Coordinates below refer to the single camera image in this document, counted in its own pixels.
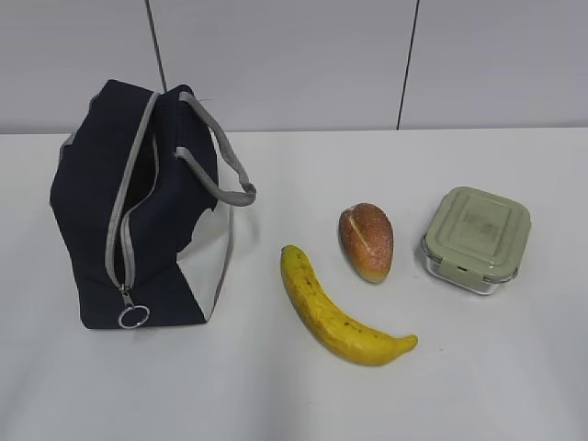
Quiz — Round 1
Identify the brown bread roll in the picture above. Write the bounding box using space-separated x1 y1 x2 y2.
338 202 394 284

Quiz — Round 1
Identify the yellow banana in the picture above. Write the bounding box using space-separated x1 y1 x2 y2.
280 244 418 367

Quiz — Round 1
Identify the navy blue lunch bag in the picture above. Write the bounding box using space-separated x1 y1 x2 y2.
50 80 256 330

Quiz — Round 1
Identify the green lidded glass container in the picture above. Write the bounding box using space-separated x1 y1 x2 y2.
420 187 532 295

